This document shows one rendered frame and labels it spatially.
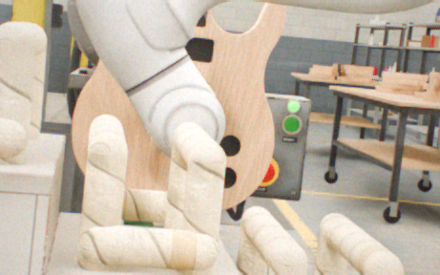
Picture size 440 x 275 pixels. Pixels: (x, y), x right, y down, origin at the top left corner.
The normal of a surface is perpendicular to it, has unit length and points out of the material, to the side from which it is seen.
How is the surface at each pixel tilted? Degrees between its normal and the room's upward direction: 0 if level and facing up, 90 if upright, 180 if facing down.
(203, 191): 90
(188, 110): 81
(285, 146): 90
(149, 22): 89
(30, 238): 90
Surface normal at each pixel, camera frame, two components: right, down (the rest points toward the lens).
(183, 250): 0.14, -0.06
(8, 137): 0.35, -0.06
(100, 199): -0.01, 0.11
